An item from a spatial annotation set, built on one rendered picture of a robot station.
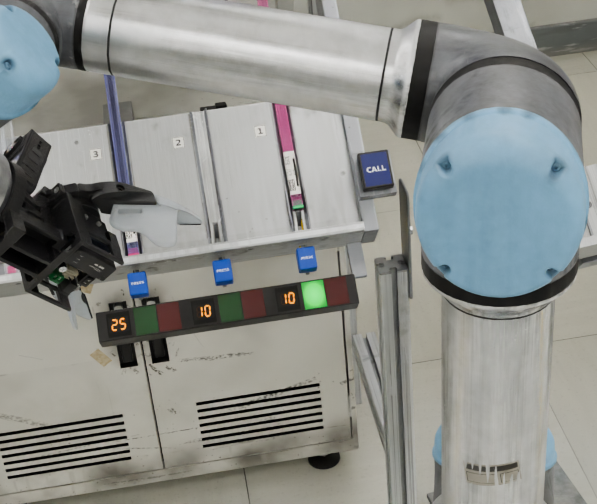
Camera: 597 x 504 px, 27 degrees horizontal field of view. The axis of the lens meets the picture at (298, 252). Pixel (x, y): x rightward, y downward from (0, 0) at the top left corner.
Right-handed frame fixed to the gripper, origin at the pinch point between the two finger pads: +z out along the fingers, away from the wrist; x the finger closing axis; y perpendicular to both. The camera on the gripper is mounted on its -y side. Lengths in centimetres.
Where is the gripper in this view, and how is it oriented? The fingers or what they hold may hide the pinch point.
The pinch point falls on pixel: (144, 265)
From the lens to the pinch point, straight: 120.6
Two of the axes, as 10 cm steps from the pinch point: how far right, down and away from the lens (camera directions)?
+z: 6.0, 3.7, 7.1
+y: 3.2, 7.0, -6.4
